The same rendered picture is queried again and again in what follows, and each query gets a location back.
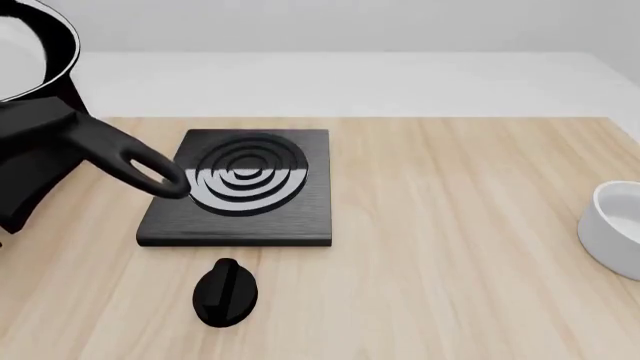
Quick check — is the round black stove knob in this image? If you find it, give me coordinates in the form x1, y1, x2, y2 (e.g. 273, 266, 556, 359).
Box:
192, 257, 260, 330

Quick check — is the black frying pan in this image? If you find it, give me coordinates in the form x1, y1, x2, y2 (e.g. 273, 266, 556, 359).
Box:
0, 0, 193, 200

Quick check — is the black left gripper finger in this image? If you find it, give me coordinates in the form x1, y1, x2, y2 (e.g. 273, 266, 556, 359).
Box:
61, 73, 92, 116
0, 151, 89, 235

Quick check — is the flat black stove plate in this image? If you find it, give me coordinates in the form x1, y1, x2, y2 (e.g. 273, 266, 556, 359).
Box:
136, 128, 334, 249

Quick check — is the white bowl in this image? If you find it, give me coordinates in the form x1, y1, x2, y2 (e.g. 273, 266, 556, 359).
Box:
576, 180, 640, 282

